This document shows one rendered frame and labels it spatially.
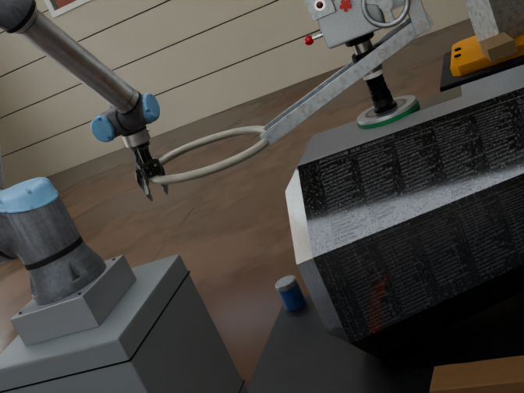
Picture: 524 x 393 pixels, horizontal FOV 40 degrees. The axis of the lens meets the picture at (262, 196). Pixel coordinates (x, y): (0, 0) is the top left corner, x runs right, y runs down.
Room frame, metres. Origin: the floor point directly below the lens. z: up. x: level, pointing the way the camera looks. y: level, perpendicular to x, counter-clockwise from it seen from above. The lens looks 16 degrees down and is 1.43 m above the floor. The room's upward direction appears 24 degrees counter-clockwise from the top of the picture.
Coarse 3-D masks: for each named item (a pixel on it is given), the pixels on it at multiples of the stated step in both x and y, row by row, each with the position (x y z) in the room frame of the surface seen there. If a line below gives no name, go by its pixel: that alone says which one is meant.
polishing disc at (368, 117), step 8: (408, 96) 2.41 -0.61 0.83; (400, 104) 2.35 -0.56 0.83; (408, 104) 2.31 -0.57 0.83; (368, 112) 2.43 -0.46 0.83; (384, 112) 2.34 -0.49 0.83; (392, 112) 2.30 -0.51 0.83; (400, 112) 2.29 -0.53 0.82; (360, 120) 2.38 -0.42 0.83; (368, 120) 2.33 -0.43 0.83; (376, 120) 2.31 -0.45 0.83
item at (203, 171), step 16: (240, 128) 2.74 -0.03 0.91; (256, 128) 2.66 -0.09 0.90; (192, 144) 2.77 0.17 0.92; (256, 144) 2.40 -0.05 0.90; (160, 160) 2.68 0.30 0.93; (224, 160) 2.34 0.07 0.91; (240, 160) 2.34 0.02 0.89; (160, 176) 2.42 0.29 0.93; (176, 176) 2.36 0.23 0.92; (192, 176) 2.33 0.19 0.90
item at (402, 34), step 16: (400, 32) 2.30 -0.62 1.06; (384, 48) 2.31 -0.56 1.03; (400, 48) 2.30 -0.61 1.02; (352, 64) 2.45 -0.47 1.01; (368, 64) 2.33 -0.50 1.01; (336, 80) 2.36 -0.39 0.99; (352, 80) 2.35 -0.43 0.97; (304, 96) 2.51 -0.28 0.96; (320, 96) 2.38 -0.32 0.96; (336, 96) 2.37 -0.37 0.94; (288, 112) 2.53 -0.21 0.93; (304, 112) 2.40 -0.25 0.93; (272, 128) 2.43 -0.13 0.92; (288, 128) 2.42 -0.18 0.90
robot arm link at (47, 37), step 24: (0, 0) 1.98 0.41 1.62; (24, 0) 2.00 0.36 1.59; (0, 24) 2.00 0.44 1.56; (24, 24) 2.00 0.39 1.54; (48, 24) 2.06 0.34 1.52; (48, 48) 2.07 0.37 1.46; (72, 48) 2.10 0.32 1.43; (72, 72) 2.13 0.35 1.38; (96, 72) 2.15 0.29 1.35; (120, 96) 2.21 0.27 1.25; (144, 96) 2.27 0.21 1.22; (120, 120) 2.29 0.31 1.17; (144, 120) 2.26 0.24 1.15
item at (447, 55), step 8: (448, 56) 3.15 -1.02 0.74; (520, 56) 2.63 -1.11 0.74; (448, 64) 3.00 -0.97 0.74; (496, 64) 2.67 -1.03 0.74; (504, 64) 2.62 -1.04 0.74; (512, 64) 2.60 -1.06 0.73; (520, 64) 2.58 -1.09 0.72; (448, 72) 2.87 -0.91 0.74; (480, 72) 2.66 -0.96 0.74; (488, 72) 2.63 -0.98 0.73; (496, 72) 2.62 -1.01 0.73; (448, 80) 2.74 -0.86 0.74; (456, 80) 2.69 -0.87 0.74; (464, 80) 2.67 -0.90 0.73; (472, 80) 2.66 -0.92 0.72; (440, 88) 2.71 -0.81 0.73; (448, 88) 2.69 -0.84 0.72
